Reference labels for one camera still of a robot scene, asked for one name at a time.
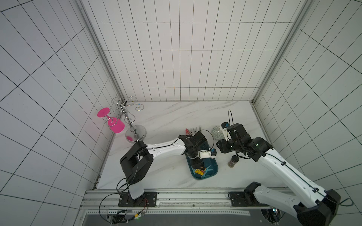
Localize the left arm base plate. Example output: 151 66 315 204
118 192 158 207

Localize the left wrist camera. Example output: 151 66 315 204
198 148 217 159

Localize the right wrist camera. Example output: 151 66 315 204
220 122 230 141

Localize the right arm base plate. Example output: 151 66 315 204
228 192 269 207

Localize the chrome glass holder stand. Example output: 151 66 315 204
112 96 147 143

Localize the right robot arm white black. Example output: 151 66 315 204
217 122 341 226

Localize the teal plastic storage box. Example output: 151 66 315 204
186 142 218 180

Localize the small dark spice jar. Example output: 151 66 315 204
228 155 239 168

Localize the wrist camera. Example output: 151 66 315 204
220 122 230 141
198 148 217 159

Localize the pink wine glass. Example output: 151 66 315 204
97 107 125 134

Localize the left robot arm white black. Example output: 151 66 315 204
120 131 217 200

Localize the aluminium mounting rail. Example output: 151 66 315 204
81 188 293 216

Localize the green patterned ceramic bowl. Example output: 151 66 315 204
211 126 224 141

